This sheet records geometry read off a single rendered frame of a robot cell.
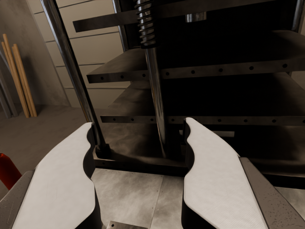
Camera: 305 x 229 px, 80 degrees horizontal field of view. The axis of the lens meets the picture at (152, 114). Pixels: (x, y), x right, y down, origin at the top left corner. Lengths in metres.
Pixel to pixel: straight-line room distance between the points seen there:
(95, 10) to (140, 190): 2.72
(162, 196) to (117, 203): 0.20
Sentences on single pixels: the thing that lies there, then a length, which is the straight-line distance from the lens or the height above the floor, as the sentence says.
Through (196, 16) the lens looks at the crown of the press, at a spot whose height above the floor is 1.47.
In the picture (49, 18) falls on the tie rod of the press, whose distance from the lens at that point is 0.98.
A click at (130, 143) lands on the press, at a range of 1.25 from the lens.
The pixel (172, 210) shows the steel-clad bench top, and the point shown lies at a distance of 0.86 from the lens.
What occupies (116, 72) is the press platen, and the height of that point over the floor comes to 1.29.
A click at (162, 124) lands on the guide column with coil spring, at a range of 0.94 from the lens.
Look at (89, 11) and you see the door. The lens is 3.27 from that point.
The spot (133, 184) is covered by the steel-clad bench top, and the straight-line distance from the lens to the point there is 0.98.
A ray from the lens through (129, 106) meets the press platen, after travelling 1.14.
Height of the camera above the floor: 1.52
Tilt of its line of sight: 29 degrees down
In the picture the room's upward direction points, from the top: 10 degrees counter-clockwise
